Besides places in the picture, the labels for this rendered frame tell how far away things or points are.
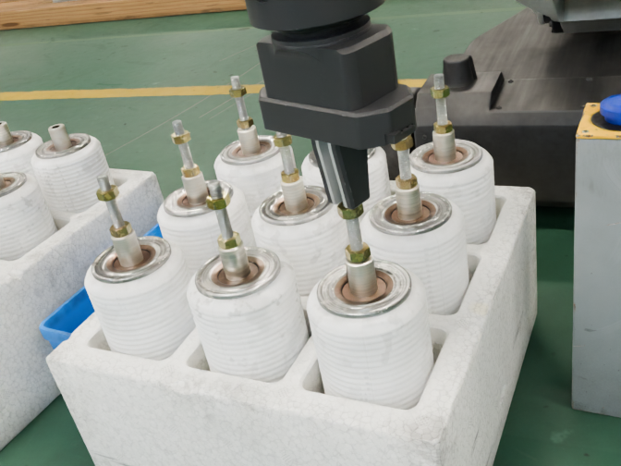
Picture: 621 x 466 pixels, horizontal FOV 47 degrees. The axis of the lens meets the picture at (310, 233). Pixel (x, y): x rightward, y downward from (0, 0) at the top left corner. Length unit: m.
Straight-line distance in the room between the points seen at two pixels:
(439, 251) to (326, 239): 0.11
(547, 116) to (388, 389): 0.54
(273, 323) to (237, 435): 0.10
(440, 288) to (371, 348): 0.13
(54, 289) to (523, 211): 0.57
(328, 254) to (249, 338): 0.13
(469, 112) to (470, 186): 0.31
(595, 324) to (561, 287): 0.25
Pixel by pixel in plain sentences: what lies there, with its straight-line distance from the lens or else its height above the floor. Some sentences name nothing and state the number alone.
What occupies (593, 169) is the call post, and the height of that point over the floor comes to 0.28.
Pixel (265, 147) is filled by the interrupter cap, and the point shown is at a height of 0.25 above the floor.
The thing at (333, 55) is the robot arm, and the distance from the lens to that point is 0.44.
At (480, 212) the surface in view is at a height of 0.20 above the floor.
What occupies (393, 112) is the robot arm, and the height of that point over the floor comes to 0.41.
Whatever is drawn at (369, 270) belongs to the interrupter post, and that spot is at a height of 0.27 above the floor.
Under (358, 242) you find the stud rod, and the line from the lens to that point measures 0.53.
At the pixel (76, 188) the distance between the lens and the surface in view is 1.00.
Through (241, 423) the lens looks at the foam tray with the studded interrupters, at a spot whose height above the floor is 0.15.
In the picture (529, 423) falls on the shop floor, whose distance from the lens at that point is 0.80.
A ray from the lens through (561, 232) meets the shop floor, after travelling 1.09.
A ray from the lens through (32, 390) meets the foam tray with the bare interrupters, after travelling 0.95.
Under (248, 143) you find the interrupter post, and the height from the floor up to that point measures 0.27.
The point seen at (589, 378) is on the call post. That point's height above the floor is 0.05.
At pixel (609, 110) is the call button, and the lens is 0.64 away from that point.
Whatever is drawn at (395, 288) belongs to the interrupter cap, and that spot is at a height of 0.25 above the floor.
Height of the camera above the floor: 0.58
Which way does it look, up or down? 30 degrees down
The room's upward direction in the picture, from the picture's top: 11 degrees counter-clockwise
